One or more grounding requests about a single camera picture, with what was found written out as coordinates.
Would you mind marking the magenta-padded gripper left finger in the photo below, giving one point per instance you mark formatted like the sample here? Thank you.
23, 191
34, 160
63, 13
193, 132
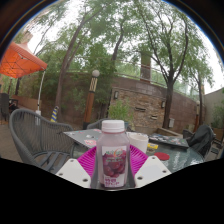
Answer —
87, 161

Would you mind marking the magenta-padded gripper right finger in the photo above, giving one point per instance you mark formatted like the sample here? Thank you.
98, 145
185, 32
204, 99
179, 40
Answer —
138, 160

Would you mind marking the purple juice bottle white cap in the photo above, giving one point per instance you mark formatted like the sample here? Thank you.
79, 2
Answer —
113, 156

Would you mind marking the white mug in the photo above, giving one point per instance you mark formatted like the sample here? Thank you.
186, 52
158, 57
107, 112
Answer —
139, 141

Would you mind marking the small yellow card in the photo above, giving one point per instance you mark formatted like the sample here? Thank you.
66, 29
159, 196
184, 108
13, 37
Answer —
153, 146

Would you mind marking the flat round red coaster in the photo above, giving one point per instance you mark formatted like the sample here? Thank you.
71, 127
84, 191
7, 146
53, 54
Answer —
162, 156

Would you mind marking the grey laptop with stickers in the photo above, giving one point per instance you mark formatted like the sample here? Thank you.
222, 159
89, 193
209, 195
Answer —
80, 136

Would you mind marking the green plant in blue pot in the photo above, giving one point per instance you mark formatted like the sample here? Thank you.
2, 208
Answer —
118, 111

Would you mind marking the grey chair under jacket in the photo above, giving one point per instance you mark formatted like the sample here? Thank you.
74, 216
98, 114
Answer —
186, 134

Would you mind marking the blue yellow striped cone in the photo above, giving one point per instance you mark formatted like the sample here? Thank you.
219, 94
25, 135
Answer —
54, 115

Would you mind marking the grey wicker armchair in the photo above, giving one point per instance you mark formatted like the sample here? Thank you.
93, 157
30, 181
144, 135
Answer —
30, 133

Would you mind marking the green leafy tree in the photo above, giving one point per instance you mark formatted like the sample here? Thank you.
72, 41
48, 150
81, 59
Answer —
115, 50
168, 103
61, 90

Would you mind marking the black metal chair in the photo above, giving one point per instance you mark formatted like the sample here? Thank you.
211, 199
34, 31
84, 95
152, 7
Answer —
218, 146

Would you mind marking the group of dark patio chairs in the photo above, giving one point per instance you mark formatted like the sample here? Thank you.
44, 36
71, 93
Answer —
5, 105

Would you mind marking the orange canopy tent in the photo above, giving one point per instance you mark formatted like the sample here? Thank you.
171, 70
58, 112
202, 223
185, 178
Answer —
20, 61

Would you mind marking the grey wall box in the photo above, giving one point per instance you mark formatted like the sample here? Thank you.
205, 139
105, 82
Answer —
171, 123

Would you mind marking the wooden lamp post white globe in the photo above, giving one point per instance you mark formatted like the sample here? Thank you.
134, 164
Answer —
89, 103

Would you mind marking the black wall lantern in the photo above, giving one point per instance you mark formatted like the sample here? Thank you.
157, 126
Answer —
116, 95
163, 104

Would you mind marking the short wooden lamp post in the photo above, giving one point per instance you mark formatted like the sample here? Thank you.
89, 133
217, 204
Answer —
198, 115

